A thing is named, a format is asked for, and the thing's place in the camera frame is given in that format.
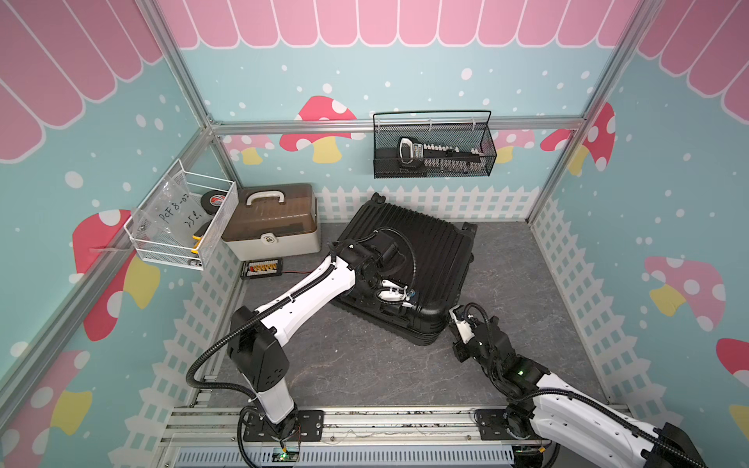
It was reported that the black charger board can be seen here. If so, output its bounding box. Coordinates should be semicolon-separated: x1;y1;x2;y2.
240;259;283;280

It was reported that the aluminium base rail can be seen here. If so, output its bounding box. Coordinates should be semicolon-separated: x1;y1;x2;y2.
154;404;651;468

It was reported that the black hard-shell suitcase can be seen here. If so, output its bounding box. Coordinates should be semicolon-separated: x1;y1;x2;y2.
333;193;478;346

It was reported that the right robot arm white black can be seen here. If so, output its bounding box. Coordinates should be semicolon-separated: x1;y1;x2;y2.
449;302;706;467

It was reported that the black tape roll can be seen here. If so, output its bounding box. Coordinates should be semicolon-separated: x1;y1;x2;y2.
200;190;226;216

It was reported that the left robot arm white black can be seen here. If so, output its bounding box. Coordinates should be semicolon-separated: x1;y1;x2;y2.
185;227;417;431

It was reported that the clear acrylic wall bin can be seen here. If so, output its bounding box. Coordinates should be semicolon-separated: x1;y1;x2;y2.
124;160;238;270

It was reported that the yellow black tool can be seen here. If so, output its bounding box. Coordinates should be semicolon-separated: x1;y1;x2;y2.
190;230;205;255

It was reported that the brown lid storage box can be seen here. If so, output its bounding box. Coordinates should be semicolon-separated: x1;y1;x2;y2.
222;183;322;261

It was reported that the black wire mesh basket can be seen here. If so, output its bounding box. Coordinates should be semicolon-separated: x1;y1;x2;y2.
373;110;497;179

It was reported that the socket tool set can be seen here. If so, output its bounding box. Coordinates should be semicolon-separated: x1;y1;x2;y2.
397;138;489;176

